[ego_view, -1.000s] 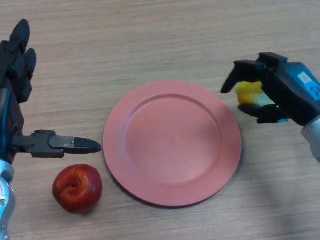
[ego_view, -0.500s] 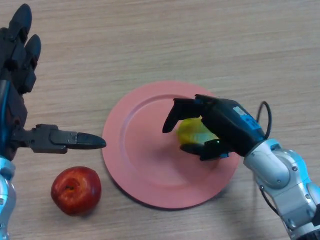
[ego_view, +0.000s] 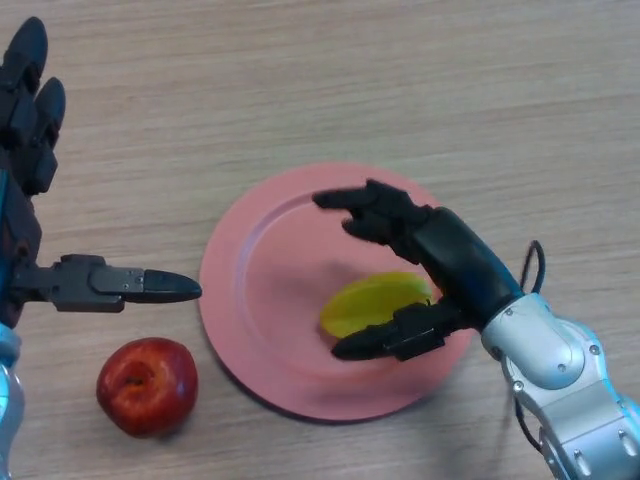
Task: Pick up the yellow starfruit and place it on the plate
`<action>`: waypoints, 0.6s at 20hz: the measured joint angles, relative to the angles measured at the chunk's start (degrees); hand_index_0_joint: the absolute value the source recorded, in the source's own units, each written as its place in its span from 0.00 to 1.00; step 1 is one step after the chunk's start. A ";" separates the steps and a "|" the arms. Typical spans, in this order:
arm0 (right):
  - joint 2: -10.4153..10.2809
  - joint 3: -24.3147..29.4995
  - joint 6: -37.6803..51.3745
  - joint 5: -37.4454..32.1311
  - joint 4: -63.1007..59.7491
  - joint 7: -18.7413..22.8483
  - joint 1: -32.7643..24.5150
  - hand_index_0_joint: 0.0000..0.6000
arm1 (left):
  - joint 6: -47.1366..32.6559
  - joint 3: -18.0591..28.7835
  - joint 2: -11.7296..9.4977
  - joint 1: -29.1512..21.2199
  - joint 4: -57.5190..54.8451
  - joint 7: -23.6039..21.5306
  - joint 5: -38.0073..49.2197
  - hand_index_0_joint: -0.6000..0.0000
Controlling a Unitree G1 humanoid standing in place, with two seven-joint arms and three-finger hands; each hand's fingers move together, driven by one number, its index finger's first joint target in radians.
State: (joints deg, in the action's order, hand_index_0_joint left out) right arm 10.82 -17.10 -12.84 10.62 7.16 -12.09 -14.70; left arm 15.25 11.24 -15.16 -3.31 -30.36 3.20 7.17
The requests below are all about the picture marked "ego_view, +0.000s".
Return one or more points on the red apple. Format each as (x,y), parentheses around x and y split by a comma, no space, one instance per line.
(147,386)

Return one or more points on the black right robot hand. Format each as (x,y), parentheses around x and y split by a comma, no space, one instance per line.
(450,260)

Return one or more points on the yellow starfruit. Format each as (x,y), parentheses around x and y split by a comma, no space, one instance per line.
(370,302)

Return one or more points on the pink round plate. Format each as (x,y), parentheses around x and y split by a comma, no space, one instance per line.
(280,320)

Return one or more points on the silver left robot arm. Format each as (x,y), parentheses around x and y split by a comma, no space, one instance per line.
(10,400)

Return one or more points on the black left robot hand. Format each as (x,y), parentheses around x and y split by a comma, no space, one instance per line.
(20,220)

